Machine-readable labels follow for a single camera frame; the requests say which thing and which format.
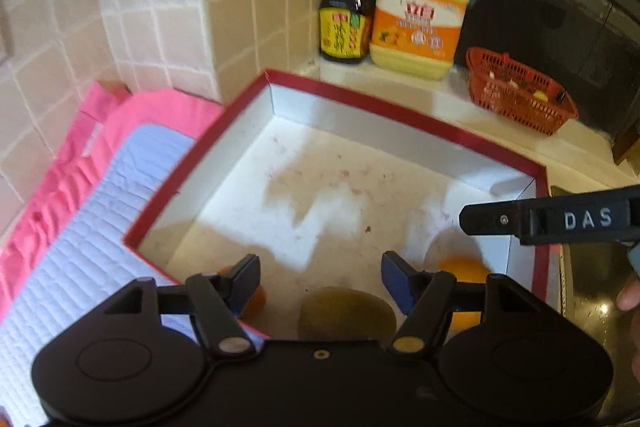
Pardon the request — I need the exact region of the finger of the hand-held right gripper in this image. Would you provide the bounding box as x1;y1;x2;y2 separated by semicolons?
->
459;199;523;238

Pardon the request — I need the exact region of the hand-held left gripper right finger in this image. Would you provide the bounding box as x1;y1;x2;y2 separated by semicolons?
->
381;251;543;355

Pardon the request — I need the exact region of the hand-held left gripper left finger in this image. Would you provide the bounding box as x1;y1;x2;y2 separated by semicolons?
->
102;254;262;358

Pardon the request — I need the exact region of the orange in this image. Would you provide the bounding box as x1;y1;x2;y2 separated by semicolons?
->
439;256;493;333
219;264;267;322

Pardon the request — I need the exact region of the brown kiwi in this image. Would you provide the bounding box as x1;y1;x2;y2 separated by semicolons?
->
298;286;399;341

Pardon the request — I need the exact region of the red cardboard box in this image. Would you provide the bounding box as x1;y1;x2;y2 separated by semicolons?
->
122;68;563;343

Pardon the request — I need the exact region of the person's right hand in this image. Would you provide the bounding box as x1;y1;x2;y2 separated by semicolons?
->
617;279;640;314

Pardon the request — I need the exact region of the steel sink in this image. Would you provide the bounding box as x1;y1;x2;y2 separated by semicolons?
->
550;187;640;413

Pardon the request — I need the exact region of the red plastic basket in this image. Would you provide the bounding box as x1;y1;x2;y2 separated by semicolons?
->
465;47;580;136

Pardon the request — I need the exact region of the light blue quilted mat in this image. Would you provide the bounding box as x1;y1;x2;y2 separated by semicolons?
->
0;122;267;427

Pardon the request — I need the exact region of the yellow detergent jug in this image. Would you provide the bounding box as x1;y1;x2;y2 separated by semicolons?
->
369;0;475;82

